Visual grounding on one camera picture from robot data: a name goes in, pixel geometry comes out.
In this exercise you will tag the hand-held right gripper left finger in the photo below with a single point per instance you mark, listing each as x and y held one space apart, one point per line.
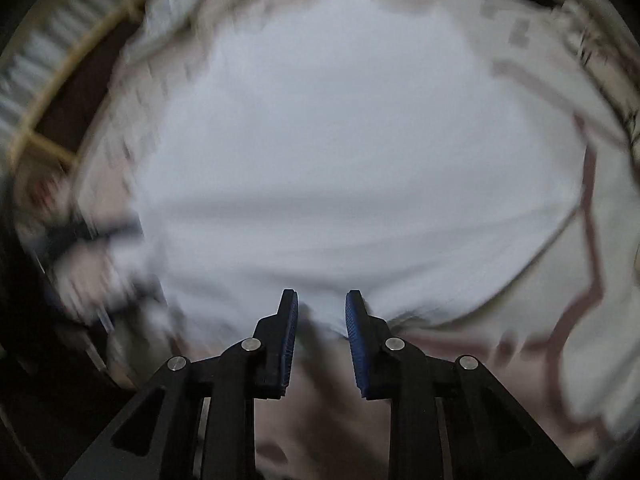
289 340

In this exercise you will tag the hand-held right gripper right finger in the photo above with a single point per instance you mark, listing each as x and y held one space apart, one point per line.
356 345

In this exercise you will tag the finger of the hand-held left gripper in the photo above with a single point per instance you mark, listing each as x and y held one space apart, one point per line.
107 235

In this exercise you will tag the white garment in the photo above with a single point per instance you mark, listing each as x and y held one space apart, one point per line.
340 160

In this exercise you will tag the white slatted panel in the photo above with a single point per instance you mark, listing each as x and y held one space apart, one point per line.
45 55

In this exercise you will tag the cream patterned blanket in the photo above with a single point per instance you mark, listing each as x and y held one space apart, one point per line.
560 370

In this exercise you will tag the black and white printed cloth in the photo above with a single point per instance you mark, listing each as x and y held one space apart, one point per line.
600 45

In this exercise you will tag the wooden frame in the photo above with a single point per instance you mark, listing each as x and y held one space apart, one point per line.
60 80

